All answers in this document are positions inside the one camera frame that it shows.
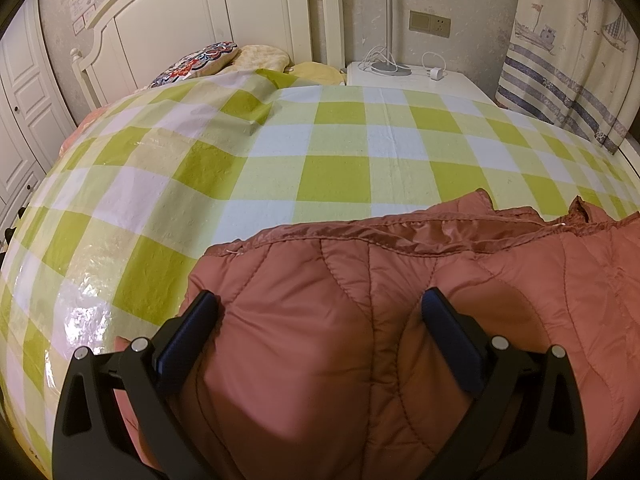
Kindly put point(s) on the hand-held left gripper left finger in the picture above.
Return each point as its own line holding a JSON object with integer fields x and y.
{"x": 185, "y": 335}

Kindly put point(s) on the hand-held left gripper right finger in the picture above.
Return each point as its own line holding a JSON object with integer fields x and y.
{"x": 452, "y": 340}

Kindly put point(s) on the rust quilted jacket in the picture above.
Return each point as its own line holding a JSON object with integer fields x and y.
{"x": 310, "y": 350}

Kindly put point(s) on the black garment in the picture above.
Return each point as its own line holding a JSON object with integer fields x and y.
{"x": 11, "y": 232}

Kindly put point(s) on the green checked plastic sheet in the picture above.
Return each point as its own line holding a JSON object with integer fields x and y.
{"x": 325, "y": 160}

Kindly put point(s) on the yellow orange floral bedsheet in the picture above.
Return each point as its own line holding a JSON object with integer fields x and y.
{"x": 80, "y": 132}

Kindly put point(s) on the white nightstand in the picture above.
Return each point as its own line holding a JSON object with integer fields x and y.
{"x": 415, "y": 87}

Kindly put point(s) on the white window sill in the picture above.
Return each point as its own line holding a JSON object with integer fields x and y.
{"x": 632, "y": 152}

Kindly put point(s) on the colourful patterned pillow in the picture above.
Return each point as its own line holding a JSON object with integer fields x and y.
{"x": 195, "y": 62}

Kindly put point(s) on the white wardrobe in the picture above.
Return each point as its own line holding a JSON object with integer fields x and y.
{"x": 25, "y": 110}

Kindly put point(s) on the yellow floral pillow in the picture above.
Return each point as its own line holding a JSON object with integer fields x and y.
{"x": 262, "y": 57}

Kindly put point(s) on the plain yellow pillow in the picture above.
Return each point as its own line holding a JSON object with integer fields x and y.
{"x": 320, "y": 72}

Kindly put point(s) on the boat print curtain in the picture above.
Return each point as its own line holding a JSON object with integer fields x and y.
{"x": 565, "y": 50}

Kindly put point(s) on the white wooden headboard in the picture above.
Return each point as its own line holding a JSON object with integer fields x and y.
{"x": 200, "y": 5}

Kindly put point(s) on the white floor lamp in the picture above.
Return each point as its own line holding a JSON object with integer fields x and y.
{"x": 386, "y": 10}

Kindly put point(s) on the gold wall switch plate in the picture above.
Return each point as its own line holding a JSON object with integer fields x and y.
{"x": 430, "y": 23}

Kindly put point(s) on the small wall paper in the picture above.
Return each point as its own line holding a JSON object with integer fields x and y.
{"x": 81, "y": 23}

